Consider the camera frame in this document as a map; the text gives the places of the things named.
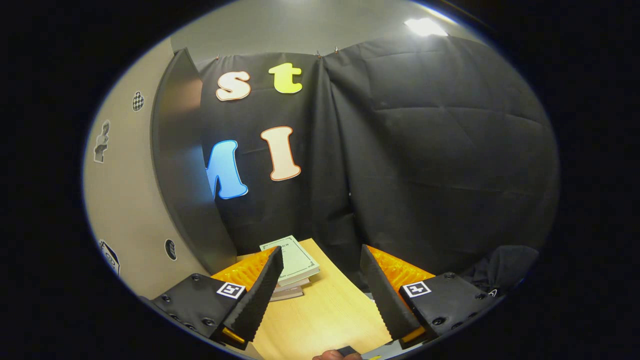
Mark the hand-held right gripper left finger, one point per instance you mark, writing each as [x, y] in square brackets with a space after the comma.
[260, 295]

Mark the dark grey cabinet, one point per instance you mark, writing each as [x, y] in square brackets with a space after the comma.
[185, 165]

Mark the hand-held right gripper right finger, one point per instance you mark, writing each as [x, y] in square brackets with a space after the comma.
[385, 295]

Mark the green book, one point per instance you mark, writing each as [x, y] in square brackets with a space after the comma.
[297, 260]

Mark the black backdrop cloth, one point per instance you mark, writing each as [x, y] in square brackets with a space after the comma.
[425, 150]

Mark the brown book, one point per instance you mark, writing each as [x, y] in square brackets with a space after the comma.
[295, 287]

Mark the beige cabinet door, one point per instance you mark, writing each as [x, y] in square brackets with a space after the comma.
[125, 200]

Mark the small ceiling light panel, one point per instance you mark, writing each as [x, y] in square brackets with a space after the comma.
[425, 26]

